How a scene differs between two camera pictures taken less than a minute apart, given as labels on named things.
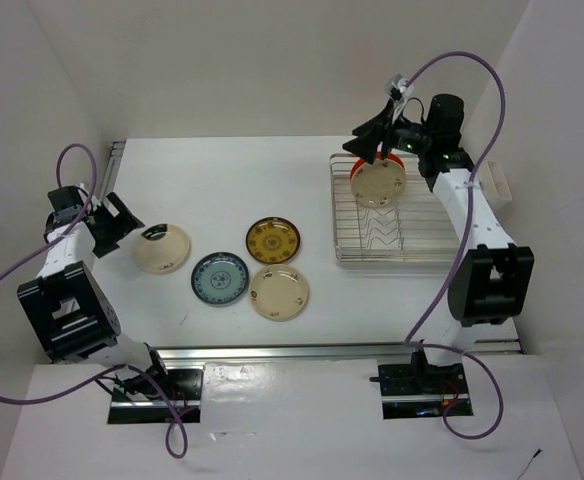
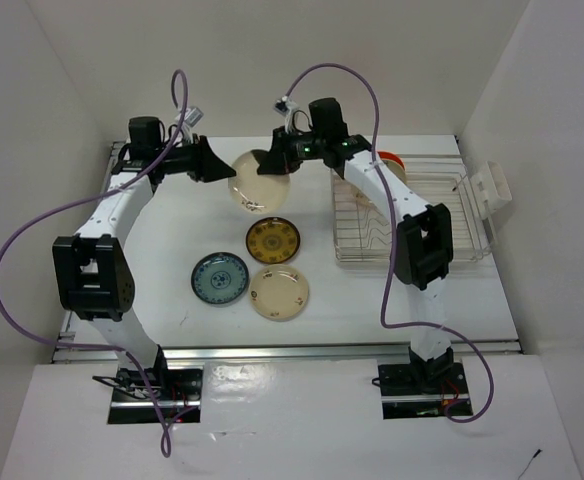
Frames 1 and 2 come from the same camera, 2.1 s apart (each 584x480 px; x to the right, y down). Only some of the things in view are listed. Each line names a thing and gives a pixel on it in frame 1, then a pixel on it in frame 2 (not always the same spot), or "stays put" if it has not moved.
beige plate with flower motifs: (279, 292) stays put
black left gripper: (127, 223) to (206, 167)
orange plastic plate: (378, 156) stays put
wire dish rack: (415, 228) stays put
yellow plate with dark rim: (273, 240) stays put
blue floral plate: (220, 278) stays put
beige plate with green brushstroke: (161, 249) to (253, 193)
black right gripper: (369, 137) to (280, 159)
